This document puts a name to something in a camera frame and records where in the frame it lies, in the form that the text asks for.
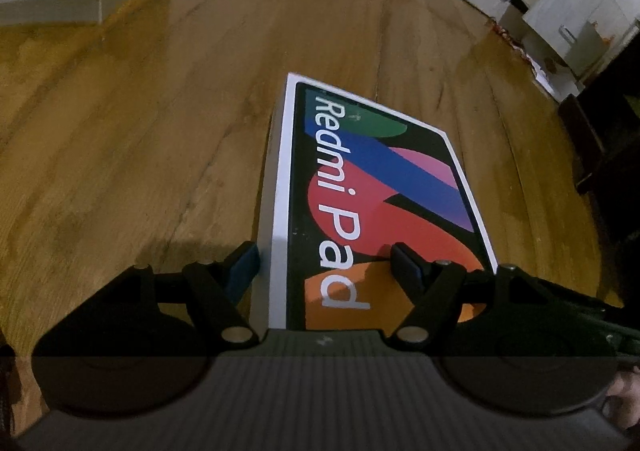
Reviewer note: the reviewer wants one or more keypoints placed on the white paper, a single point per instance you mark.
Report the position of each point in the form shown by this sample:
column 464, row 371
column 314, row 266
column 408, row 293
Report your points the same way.
column 546, row 78

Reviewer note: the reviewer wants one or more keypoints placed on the dark wooden chair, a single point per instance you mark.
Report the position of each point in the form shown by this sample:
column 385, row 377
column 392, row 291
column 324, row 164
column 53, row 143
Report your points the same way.
column 607, row 131

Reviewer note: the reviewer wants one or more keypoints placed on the Redmi Pad tablet box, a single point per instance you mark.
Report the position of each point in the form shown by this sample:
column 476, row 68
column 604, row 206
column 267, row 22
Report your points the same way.
column 370, row 191

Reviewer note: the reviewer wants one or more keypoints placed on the red wrappers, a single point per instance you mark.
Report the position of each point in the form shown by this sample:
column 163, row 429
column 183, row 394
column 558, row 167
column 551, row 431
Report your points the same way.
column 510, row 38

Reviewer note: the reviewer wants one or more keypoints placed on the open white drawer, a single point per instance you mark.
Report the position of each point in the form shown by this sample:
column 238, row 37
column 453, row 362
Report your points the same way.
column 565, row 38

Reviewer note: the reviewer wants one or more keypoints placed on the person's right hand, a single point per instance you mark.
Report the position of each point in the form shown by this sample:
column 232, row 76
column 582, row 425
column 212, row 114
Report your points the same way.
column 625, row 393

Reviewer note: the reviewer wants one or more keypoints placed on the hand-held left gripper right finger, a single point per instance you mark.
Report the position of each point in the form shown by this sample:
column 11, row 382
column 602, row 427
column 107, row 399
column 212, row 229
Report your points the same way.
column 407, row 266

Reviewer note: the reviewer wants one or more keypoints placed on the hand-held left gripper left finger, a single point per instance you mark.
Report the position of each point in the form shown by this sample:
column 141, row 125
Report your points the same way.
column 246, row 263

